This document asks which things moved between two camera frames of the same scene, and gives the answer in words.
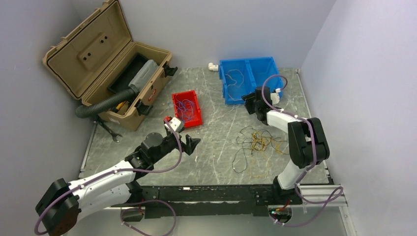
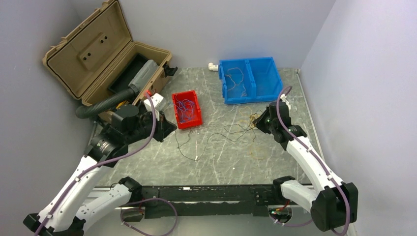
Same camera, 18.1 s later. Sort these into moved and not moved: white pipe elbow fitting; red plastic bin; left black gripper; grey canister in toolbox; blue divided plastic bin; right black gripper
Moved: right black gripper; left black gripper
Not moved: white pipe elbow fitting; blue divided plastic bin; red plastic bin; grey canister in toolbox
